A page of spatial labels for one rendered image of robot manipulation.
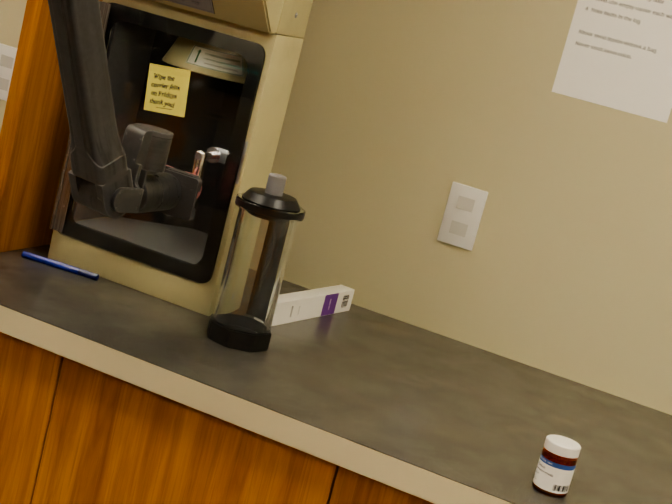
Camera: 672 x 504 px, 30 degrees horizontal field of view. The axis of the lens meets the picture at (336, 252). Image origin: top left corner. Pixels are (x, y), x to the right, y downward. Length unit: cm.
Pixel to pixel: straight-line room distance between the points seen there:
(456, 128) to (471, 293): 31
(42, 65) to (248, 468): 77
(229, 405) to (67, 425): 29
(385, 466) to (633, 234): 80
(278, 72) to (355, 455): 67
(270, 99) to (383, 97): 40
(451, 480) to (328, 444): 17
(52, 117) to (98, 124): 50
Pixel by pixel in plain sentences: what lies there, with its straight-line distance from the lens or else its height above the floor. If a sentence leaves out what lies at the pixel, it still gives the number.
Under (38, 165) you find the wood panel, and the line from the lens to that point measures 220.
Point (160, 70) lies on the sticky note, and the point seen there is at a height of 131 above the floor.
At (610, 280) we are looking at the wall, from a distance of 229.
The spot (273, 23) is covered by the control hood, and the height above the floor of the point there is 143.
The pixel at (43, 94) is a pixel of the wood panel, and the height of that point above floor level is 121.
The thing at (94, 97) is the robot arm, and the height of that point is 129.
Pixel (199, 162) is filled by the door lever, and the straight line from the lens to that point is 198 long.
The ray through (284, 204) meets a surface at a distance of 189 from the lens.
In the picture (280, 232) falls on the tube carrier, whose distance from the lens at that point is 189.
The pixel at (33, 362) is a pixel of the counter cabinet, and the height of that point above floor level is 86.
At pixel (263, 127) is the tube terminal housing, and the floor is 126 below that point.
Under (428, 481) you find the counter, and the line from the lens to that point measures 165.
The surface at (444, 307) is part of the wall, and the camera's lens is 237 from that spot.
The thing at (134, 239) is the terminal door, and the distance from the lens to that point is 210.
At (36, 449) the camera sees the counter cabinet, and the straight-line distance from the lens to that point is 195.
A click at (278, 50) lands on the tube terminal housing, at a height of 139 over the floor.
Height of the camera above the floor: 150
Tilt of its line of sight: 11 degrees down
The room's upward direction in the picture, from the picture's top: 15 degrees clockwise
